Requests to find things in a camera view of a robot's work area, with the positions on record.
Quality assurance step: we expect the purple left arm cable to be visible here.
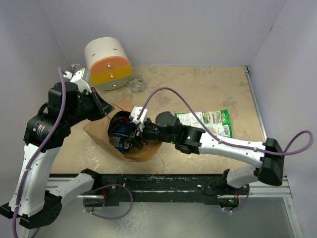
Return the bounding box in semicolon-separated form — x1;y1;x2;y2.
11;67;67;238

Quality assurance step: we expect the white cylindrical mini drawer cabinet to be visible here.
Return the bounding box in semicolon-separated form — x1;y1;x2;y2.
84;37;132;91

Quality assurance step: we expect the brown paper bag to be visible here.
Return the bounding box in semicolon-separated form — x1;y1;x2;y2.
83;99;165;174

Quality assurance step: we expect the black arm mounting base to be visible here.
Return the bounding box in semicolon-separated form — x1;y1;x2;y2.
84;174;250;208

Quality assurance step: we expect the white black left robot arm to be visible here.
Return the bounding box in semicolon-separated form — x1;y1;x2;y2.
0;82;114;230

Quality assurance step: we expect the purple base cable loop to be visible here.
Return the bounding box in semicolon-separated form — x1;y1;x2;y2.
83;182;134;220

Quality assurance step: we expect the green white snack packet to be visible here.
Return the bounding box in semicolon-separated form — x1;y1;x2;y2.
175;109;233;138

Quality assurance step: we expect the dark blue snack packet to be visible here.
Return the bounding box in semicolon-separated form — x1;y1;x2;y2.
108;133;133;152

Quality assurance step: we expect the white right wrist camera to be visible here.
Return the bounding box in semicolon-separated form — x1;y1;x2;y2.
129;106;148;132

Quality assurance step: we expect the aluminium frame rail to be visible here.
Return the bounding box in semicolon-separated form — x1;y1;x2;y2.
47;64;293;199

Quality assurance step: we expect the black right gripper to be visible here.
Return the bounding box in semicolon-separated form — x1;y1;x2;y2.
126;118;176;149

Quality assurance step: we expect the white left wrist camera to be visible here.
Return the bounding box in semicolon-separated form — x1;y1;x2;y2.
64;68;92;93

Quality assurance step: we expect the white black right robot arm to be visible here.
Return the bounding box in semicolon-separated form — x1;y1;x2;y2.
129;107;284;194

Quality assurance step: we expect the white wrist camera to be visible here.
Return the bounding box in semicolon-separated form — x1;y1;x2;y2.
64;68;92;93
129;106;148;132

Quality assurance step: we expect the clear tape roll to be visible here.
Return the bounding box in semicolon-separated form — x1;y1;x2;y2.
128;77;145;94

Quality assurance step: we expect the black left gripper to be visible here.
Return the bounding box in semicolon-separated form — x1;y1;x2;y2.
66;87;114;126

